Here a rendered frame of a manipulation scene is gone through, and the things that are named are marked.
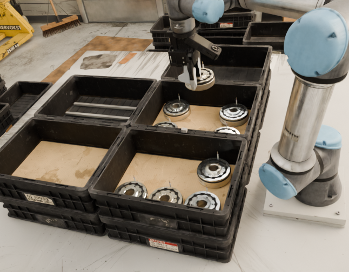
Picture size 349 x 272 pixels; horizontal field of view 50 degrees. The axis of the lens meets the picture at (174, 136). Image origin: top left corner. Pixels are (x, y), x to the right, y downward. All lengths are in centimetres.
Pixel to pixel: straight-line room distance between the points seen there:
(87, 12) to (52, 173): 366
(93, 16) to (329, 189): 402
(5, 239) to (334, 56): 114
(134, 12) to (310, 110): 382
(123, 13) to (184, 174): 359
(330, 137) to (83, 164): 79
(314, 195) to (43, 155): 93
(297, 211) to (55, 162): 82
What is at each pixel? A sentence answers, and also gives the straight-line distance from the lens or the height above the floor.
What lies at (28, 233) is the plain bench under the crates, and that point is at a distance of 137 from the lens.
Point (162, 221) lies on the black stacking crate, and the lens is 104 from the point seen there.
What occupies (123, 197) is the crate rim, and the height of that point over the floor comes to 93.
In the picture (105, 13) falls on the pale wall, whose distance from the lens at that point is 472.
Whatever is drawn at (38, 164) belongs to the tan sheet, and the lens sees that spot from 140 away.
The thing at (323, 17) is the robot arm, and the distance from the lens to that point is 76.
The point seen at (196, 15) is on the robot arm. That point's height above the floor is 128.
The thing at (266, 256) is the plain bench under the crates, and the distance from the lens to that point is 114.
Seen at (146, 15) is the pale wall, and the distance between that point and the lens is 451.
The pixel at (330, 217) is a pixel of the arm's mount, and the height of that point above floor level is 74.
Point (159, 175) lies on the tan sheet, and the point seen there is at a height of 83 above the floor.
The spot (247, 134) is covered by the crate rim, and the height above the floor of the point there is 93.
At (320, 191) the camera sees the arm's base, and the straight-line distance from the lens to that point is 119.
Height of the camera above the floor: 167
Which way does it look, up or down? 39 degrees down
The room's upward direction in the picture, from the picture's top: 10 degrees counter-clockwise
